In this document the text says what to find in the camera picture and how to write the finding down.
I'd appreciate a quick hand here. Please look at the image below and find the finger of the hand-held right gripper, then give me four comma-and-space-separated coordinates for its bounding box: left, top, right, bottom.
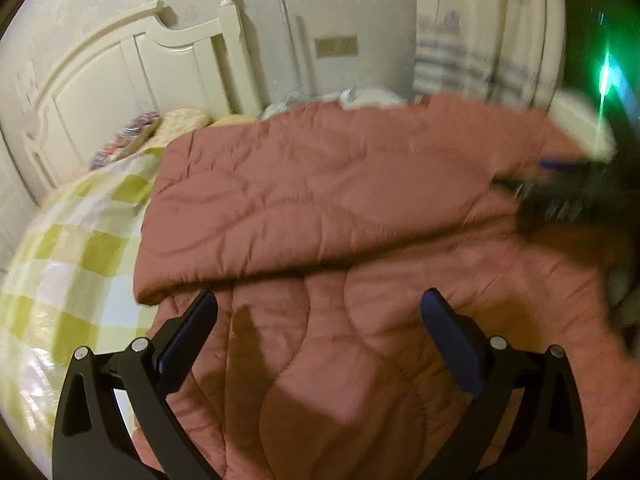
492, 156, 603, 196

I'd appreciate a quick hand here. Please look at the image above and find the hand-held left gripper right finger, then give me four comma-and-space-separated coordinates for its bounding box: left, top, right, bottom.
420, 287, 588, 480

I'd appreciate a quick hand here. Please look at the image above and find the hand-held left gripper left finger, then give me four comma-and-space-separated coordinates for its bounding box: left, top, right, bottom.
51, 290, 226, 480

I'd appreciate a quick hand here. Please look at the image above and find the pink quilt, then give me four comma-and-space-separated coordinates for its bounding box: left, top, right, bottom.
132, 92, 640, 480

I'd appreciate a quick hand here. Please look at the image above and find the printed striped curtain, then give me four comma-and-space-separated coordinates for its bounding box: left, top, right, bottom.
412, 0, 567, 107

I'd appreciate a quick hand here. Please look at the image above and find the green checked bed sheet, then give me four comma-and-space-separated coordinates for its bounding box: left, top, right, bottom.
0, 147, 168, 476

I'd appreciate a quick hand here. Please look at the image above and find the colourful patterned pillow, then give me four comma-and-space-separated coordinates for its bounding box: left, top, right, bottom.
90, 111, 163, 171

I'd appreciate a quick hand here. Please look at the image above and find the white cloth bundle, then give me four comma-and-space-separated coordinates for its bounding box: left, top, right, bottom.
339, 87, 403, 109

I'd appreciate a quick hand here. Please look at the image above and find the cream pillow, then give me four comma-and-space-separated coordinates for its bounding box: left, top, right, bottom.
149, 108, 211, 150

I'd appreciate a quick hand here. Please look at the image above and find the yellow pillow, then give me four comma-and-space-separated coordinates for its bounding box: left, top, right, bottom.
211, 114, 257, 129

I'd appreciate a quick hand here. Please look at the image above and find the white wooden headboard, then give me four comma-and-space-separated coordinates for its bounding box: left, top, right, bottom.
0, 0, 263, 206

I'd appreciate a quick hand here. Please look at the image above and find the beige wall plate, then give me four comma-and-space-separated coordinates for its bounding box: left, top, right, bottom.
315, 35, 360, 56

